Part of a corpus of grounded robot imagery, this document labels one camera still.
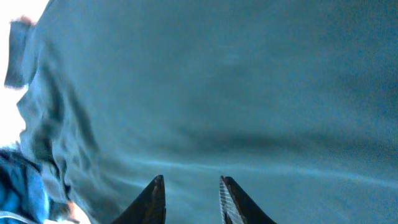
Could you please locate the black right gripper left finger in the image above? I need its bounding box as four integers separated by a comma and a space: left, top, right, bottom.
111, 175, 166, 224

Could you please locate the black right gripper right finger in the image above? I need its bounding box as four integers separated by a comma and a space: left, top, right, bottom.
219, 176, 277, 224

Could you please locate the black polo shirt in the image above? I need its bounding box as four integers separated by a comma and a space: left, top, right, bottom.
5, 0, 397, 223

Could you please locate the blue polo shirt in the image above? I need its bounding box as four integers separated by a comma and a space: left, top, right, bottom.
0, 146, 75, 224

